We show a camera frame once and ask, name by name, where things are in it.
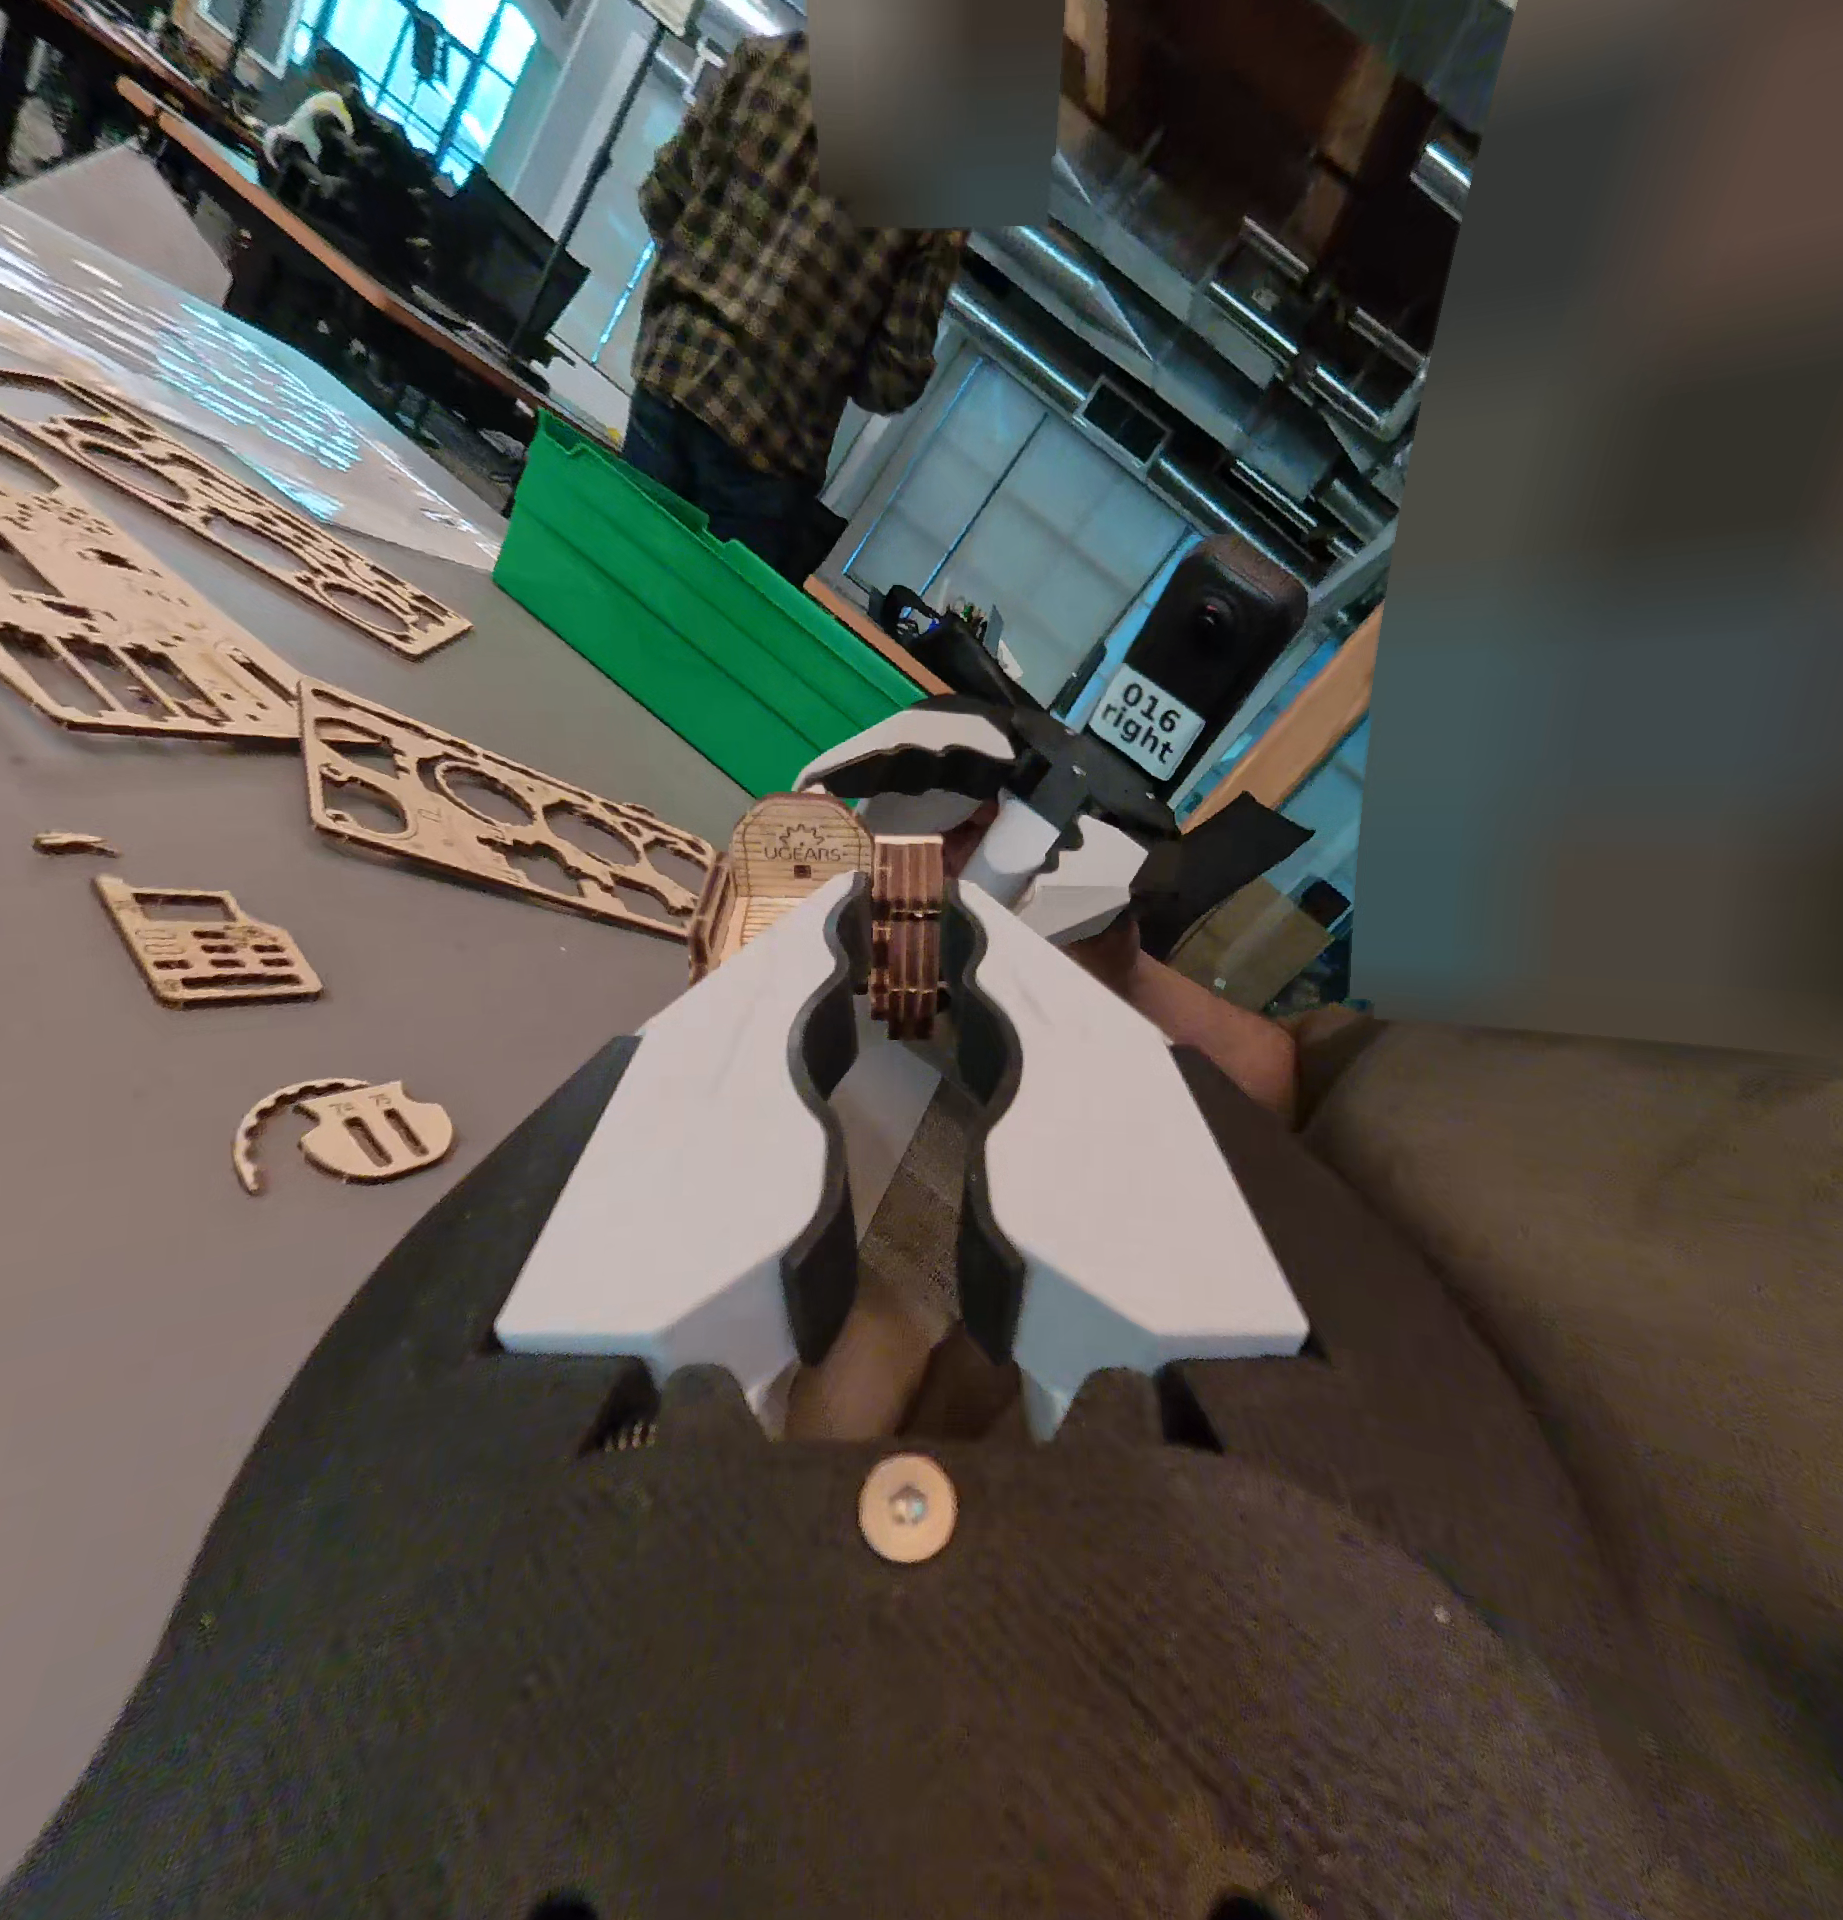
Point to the person's right forearm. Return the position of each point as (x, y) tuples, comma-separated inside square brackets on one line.
[(1222, 1035)]

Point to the person's brown shirt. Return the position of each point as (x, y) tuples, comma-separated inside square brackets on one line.
[(1613, 1351)]

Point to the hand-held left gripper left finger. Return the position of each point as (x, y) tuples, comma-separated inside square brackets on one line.
[(668, 1201)]

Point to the dark layered wooden wheel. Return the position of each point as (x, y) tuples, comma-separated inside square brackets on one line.
[(908, 931)]

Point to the tiny wooden piece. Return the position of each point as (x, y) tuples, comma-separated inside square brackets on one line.
[(73, 843)]

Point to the wooden cart body assembly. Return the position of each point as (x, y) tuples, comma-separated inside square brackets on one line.
[(793, 862)]

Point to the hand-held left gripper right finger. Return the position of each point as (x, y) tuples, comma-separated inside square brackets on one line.
[(1148, 1201)]

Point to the black desk organizer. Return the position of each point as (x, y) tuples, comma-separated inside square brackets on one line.
[(953, 660)]

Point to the rectangular slotted wooden piece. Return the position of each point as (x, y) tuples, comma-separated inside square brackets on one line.
[(145, 960)]

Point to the round slotted wooden piece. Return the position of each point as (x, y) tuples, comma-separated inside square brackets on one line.
[(427, 1131)]

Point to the grey desk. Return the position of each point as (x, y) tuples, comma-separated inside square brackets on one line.
[(113, 1351)]

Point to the wooden sheet with gear cutout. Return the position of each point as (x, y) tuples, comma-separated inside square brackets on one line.
[(323, 702)]

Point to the wooden sheet with oval cutouts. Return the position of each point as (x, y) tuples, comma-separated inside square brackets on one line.
[(427, 631)]

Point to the wooden sheet with rectangular cutouts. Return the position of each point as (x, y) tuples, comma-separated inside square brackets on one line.
[(268, 716)]

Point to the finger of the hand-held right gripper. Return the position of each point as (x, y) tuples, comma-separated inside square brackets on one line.
[(1078, 885), (908, 731)]

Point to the green plastic bin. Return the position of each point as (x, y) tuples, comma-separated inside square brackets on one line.
[(637, 601)]

